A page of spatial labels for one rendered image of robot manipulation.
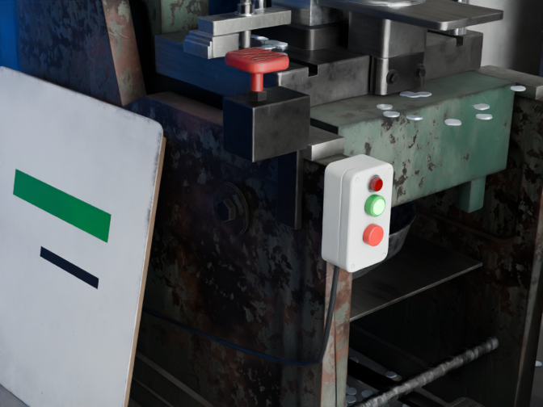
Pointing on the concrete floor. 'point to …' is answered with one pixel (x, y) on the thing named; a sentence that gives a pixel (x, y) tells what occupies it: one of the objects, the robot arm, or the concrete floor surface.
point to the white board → (73, 241)
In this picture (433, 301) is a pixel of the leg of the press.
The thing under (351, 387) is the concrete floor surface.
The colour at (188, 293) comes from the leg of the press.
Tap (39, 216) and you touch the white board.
